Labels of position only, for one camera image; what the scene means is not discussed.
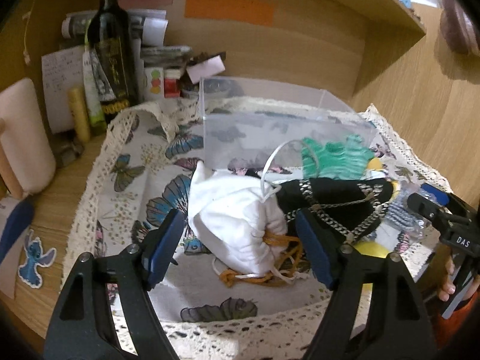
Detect white box coloured dots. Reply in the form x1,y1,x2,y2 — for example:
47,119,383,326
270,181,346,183
144,67,164,101

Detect white paper card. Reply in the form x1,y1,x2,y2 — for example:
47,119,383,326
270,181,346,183
186,55,225,85

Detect clear acrylic box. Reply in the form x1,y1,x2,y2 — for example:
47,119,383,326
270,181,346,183
199,76,376,170

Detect grey blue knitted cloth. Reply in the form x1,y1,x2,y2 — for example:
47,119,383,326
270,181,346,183
385,181,437,241

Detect orange sticky note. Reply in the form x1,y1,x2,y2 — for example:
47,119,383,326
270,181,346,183
184,0,277,27

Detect green knitted cloth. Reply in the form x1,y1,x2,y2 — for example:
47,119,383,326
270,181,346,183
301,134,375,180

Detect blue Stitch sticker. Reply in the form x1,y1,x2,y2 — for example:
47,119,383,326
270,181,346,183
17,230,57,289

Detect brown hanging hat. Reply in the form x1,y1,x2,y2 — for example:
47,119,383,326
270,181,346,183
440,0,479,57

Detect butterfly print lace tablecloth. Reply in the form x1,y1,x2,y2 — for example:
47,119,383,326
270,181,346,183
64,100,450,359

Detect white handwritten note paper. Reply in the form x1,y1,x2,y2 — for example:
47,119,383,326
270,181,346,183
41,46,85,134

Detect black bag with chain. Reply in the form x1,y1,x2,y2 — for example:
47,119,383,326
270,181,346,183
277,178,394,243

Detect white drawstring cloth bag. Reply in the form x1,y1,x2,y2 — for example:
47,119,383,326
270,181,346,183
187,139,322,285

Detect dark glass wine bottle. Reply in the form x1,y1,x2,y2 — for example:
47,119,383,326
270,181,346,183
87,0,138,123

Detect green white tube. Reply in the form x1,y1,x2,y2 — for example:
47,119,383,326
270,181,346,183
81,42,108,129

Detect person's hand on gripper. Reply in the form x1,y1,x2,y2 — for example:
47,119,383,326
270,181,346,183
437,257,456,302

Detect small red white box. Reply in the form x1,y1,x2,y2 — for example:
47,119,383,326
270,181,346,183
163,68,183,98

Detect rolled newspaper stack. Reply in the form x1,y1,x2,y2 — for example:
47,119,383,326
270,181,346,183
61,9,192,67

